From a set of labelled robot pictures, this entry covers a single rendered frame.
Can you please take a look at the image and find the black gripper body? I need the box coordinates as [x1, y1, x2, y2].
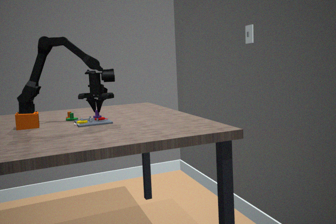
[78, 83, 114, 100]

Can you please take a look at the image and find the green gear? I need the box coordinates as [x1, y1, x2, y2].
[66, 113, 78, 121]

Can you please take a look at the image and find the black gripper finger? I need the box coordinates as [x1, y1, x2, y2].
[86, 98, 96, 112]
[95, 99, 106, 112]

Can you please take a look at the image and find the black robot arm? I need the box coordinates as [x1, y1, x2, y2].
[17, 36, 115, 114]

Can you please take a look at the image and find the purple gear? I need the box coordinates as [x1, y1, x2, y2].
[93, 110, 101, 118]

